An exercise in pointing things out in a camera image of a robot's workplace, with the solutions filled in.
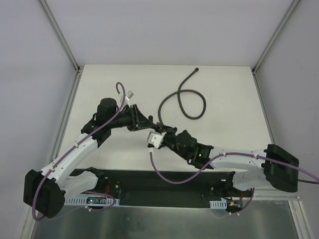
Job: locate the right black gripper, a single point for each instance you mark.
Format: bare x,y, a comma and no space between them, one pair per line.
168,136

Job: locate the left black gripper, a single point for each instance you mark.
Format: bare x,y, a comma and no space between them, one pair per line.
134,117

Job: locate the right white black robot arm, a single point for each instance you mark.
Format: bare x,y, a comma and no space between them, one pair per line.
272,166

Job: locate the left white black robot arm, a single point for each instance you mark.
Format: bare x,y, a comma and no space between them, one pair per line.
47,190

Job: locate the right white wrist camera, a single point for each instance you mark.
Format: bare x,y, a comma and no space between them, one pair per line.
155,139

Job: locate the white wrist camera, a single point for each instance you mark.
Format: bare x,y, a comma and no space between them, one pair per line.
155,139
127,98

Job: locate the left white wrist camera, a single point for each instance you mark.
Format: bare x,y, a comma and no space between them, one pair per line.
127,98

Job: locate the left aluminium frame post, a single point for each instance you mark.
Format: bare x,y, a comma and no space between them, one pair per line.
59,34

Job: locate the aluminium frame post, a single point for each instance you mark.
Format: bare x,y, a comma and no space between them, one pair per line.
59,34
276,34

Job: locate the left white slotted cable duct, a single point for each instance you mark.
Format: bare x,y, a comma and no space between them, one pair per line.
89,201

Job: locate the white slotted cable duct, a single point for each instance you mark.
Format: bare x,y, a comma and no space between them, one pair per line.
218,205
89,201

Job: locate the right white slotted cable duct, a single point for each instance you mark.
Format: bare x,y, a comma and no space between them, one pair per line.
218,205

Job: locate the right aluminium frame post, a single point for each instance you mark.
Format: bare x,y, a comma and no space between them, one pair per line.
276,34

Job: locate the aluminium front rail profile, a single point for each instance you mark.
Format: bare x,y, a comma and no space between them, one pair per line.
273,194

